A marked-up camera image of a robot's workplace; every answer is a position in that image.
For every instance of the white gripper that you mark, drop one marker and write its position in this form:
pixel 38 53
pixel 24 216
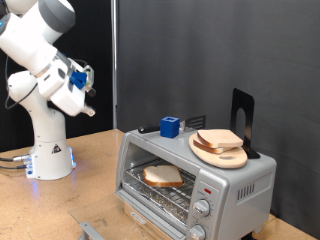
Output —
pixel 68 98

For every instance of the spatula with blue grip block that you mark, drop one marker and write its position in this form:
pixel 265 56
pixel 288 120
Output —
pixel 169 128

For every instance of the white bread slice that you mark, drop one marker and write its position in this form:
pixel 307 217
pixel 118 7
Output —
pixel 163 176

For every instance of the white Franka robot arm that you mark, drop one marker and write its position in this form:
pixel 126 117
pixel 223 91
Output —
pixel 30 43

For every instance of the brown-edged wooden toast slice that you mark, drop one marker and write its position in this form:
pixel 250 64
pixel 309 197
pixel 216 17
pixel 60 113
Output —
pixel 208 148

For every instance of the pale wooden toast slice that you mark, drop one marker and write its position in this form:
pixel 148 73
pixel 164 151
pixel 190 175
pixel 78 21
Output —
pixel 218 137

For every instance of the wooden crate under oven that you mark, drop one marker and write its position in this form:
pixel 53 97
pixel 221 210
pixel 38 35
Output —
pixel 146 231

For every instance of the silver oven knob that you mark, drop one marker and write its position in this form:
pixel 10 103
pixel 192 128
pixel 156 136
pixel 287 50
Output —
pixel 197 232
pixel 202 208

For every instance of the silver toaster oven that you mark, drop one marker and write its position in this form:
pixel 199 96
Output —
pixel 240 213

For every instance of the vertical metal pole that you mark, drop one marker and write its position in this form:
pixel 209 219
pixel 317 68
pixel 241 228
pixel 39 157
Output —
pixel 114 66

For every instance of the black backdrop curtain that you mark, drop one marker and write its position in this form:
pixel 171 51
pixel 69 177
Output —
pixel 93 40

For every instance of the dark grey backdrop panel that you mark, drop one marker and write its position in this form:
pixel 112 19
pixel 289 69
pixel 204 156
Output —
pixel 200 50

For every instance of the oval wooden cutting board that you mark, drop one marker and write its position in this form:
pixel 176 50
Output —
pixel 226 160

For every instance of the black metal bookend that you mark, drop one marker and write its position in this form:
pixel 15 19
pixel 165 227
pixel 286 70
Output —
pixel 248 103

